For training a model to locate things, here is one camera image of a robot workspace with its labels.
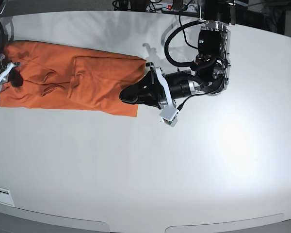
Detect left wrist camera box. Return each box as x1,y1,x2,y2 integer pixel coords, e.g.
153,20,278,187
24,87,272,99
160,105,179,127

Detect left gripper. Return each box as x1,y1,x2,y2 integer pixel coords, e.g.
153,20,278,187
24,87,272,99
119,62,178,109

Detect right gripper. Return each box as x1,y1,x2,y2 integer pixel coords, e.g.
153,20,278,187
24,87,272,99
0,62,23,87

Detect orange T-shirt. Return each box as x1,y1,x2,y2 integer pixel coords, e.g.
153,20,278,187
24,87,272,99
0,41,146,117

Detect power strip with red switch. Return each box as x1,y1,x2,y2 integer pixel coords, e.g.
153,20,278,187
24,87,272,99
145,0,200,14

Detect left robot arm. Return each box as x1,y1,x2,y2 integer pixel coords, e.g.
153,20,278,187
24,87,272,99
119,0,235,109

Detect white label panel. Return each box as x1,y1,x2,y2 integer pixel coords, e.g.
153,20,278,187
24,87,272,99
0,188,15,207

